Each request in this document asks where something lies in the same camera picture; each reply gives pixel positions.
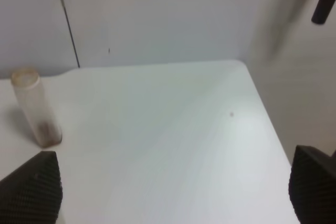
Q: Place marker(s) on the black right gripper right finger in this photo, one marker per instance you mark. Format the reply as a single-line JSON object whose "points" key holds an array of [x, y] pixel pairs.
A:
{"points": [[312, 185]]}

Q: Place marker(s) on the plastic drink bottle pink label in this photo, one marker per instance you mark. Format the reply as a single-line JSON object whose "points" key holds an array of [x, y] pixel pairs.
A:
{"points": [[30, 94]]}

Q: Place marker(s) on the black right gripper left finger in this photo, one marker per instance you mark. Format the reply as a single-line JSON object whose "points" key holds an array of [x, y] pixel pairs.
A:
{"points": [[33, 192]]}

